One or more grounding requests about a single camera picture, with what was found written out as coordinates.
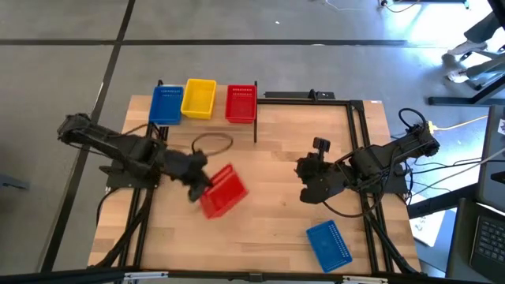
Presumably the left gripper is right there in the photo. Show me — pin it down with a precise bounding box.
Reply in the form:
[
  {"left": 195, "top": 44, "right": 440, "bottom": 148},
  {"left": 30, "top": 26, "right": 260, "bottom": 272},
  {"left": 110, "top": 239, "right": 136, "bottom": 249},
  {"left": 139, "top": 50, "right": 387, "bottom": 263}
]
[{"left": 164, "top": 151, "right": 215, "bottom": 204}]

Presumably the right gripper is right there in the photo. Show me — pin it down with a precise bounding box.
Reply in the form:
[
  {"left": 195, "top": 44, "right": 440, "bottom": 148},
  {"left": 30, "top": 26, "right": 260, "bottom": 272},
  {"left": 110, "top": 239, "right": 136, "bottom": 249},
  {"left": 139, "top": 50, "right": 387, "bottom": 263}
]
[{"left": 295, "top": 154, "right": 345, "bottom": 205}]

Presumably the red plastic slotted basket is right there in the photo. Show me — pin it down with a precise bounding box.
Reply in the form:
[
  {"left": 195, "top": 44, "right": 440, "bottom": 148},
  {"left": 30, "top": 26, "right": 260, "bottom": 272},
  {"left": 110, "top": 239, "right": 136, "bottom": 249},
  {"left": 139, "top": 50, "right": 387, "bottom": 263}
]
[
  {"left": 224, "top": 84, "right": 258, "bottom": 125},
  {"left": 199, "top": 163, "right": 249, "bottom": 220}
]

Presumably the blue plastic slotted basket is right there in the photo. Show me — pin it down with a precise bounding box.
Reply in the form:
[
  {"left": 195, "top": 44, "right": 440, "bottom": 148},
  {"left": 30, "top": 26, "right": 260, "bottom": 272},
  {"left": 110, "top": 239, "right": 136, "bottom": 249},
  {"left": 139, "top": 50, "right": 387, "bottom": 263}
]
[
  {"left": 305, "top": 219, "right": 354, "bottom": 275},
  {"left": 148, "top": 85, "right": 185, "bottom": 126}
]

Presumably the yellow plastic slotted basket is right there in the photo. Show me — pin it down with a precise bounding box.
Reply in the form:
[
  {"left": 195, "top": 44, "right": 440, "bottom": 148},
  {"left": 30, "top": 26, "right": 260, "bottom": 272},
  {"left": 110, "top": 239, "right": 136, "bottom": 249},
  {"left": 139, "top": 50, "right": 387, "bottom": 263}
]
[{"left": 180, "top": 77, "right": 218, "bottom": 121}]

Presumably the black clamp bar device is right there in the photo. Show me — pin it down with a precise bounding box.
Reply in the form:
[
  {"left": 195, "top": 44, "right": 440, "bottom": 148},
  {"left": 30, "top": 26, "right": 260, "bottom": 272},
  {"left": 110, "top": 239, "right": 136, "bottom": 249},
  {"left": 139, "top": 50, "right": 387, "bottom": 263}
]
[{"left": 263, "top": 88, "right": 336, "bottom": 100}]

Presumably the white paper sheet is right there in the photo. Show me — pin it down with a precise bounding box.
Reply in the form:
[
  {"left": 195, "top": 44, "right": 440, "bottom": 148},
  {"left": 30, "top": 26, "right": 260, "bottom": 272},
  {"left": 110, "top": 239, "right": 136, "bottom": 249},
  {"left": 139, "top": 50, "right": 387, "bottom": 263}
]
[{"left": 408, "top": 211, "right": 447, "bottom": 249}]

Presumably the black desk foot bar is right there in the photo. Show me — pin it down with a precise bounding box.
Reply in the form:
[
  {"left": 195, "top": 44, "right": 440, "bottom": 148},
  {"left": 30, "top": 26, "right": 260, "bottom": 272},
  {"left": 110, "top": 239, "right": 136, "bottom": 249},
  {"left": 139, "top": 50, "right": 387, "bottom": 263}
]
[{"left": 406, "top": 183, "right": 481, "bottom": 220}]

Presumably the black chair base bar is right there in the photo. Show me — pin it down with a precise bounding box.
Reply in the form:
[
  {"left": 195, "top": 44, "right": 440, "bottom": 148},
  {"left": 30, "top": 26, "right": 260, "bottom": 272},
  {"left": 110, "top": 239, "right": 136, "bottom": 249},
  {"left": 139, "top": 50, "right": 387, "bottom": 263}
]
[{"left": 428, "top": 77, "right": 505, "bottom": 107}]

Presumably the dark grey desk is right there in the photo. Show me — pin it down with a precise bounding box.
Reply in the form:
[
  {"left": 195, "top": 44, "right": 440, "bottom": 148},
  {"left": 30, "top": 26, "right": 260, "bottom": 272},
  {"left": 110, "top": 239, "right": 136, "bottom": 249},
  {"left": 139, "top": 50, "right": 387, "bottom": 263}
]
[{"left": 444, "top": 196, "right": 505, "bottom": 284}]

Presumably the grey monitor back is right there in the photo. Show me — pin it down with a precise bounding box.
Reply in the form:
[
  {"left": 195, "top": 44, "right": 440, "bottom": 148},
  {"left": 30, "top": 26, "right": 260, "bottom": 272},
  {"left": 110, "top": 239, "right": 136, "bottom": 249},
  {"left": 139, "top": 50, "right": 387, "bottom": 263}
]
[{"left": 475, "top": 104, "right": 505, "bottom": 214}]

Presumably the laptop keyboard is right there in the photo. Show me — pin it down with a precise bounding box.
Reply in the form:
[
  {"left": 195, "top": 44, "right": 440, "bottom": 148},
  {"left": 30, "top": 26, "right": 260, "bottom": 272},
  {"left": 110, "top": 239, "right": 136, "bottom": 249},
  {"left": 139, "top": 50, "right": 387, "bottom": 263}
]
[{"left": 468, "top": 215, "right": 505, "bottom": 274}]

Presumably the person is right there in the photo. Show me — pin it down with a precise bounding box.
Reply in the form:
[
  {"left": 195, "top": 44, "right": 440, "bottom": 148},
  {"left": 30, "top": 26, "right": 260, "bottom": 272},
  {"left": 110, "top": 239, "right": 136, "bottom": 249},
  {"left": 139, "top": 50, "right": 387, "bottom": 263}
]
[{"left": 445, "top": 10, "right": 505, "bottom": 84}]

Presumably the black furniture corner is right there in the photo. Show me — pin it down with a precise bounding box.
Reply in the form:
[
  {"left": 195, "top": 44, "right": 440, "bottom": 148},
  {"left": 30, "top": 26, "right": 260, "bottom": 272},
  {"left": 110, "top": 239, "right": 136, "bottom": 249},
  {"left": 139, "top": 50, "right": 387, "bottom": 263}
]
[{"left": 487, "top": 0, "right": 505, "bottom": 31}]

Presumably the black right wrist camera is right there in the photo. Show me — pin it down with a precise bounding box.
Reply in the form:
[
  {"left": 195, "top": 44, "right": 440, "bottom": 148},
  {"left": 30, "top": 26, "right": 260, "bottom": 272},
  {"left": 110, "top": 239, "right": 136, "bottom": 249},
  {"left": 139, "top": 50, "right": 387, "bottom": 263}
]
[{"left": 312, "top": 136, "right": 331, "bottom": 154}]

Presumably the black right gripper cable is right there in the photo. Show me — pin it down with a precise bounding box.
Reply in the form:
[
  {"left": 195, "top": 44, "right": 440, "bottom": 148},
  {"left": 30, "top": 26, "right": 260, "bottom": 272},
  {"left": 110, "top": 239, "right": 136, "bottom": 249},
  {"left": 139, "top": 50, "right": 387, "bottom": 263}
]
[{"left": 322, "top": 191, "right": 382, "bottom": 219}]

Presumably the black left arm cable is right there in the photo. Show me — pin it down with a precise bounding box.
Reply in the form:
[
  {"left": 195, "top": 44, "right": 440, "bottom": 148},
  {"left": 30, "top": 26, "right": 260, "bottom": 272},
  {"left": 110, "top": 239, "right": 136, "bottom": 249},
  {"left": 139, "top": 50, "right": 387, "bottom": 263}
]
[{"left": 191, "top": 131, "right": 235, "bottom": 158}]

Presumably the black aluminium rig frame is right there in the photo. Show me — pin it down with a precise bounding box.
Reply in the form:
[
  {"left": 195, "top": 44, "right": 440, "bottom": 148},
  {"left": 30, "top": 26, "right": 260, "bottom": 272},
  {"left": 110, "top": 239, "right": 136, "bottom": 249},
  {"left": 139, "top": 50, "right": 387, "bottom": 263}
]
[{"left": 0, "top": 98, "right": 492, "bottom": 284}]

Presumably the wooden shelf with black frame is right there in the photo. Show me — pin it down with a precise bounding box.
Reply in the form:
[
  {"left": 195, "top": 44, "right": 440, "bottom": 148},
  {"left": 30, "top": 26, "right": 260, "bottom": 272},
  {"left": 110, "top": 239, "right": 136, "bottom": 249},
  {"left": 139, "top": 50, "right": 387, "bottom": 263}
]
[{"left": 149, "top": 80, "right": 259, "bottom": 144}]

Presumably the black right elbow cable loop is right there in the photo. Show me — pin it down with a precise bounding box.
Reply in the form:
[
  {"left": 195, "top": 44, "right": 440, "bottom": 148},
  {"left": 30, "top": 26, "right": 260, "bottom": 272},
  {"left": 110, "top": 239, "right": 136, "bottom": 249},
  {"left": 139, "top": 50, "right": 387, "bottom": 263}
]
[{"left": 397, "top": 107, "right": 430, "bottom": 132}]

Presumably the yellow floor cable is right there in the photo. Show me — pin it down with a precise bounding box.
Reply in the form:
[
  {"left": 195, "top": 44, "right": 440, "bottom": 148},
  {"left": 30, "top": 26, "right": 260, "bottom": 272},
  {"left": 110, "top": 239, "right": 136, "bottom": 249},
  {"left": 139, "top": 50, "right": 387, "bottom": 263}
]
[{"left": 428, "top": 114, "right": 490, "bottom": 133}]

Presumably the grey floor cable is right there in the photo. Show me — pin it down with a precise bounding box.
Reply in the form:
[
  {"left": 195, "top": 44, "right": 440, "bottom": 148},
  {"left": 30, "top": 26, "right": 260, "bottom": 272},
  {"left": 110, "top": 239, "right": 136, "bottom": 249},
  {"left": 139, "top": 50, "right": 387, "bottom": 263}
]
[{"left": 410, "top": 148, "right": 505, "bottom": 198}]

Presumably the black floor cable with plug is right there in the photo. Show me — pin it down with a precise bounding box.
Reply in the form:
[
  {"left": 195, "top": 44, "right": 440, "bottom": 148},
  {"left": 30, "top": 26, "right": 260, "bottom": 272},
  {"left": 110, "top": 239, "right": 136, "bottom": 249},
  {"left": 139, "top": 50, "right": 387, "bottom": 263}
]
[{"left": 380, "top": 0, "right": 421, "bottom": 14}]

